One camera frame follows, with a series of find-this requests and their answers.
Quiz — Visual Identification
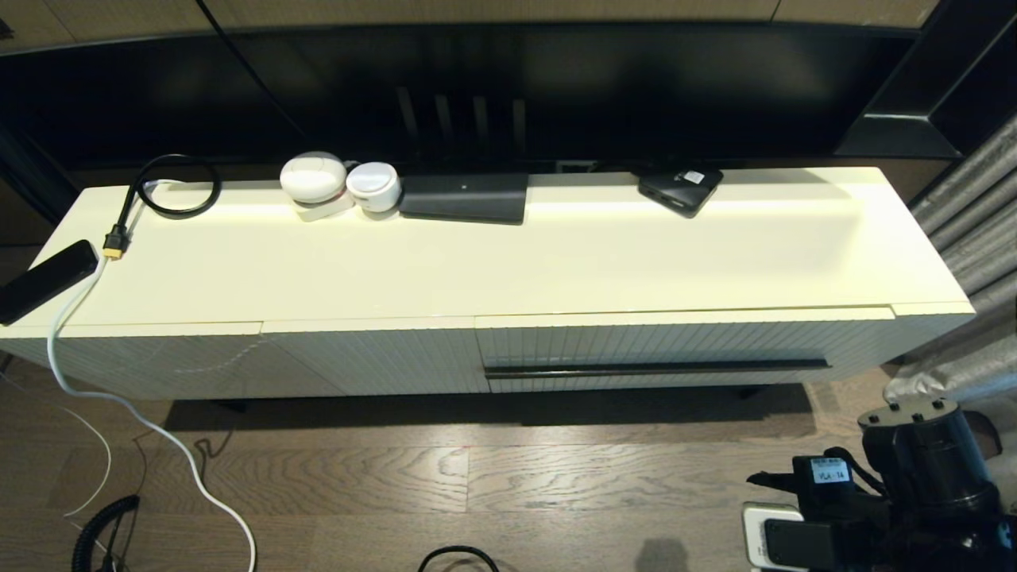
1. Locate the white egg-shaped device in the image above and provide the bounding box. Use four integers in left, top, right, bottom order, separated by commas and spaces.
279, 151, 348, 204

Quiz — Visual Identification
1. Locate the black coiled cable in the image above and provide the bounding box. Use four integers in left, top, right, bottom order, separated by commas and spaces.
72, 494, 142, 572

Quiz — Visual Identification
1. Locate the thick white cable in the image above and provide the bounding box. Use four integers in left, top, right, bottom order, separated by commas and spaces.
46, 180, 257, 572

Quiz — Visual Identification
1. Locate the grey curtain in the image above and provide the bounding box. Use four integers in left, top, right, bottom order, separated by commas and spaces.
882, 111, 1017, 493

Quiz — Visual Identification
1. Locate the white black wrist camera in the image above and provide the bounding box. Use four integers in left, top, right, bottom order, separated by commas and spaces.
742, 502, 813, 572

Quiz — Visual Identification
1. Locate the thin white cable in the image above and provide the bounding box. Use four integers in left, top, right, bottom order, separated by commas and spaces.
0, 373, 114, 519

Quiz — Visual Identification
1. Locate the white cylindrical device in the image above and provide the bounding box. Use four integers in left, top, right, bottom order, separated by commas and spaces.
346, 161, 401, 213

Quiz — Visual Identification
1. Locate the white tv cabinet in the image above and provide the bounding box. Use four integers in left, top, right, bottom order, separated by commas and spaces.
0, 165, 978, 400

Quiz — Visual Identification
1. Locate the black HDMI cable gold plug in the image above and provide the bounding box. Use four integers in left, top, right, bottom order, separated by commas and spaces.
102, 153, 222, 260

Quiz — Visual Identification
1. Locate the white cabinet drawer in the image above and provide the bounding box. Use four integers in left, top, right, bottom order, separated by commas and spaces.
475, 306, 896, 395

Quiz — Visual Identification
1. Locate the black flat set-top box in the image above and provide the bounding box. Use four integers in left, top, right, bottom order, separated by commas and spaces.
398, 172, 530, 225

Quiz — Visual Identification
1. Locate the black cable loop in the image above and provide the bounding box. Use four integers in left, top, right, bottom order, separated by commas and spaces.
418, 545, 500, 572

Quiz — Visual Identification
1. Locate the dark wall shelf unit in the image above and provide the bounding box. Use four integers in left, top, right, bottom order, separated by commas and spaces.
833, 0, 1017, 160

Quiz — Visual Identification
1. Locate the black rectangular remote device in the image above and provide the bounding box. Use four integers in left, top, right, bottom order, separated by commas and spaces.
0, 238, 100, 326

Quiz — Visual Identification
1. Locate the small black box white label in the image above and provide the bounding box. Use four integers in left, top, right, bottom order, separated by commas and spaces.
638, 165, 725, 218

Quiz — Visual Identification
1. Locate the black television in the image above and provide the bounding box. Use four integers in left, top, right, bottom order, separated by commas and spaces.
226, 24, 915, 176

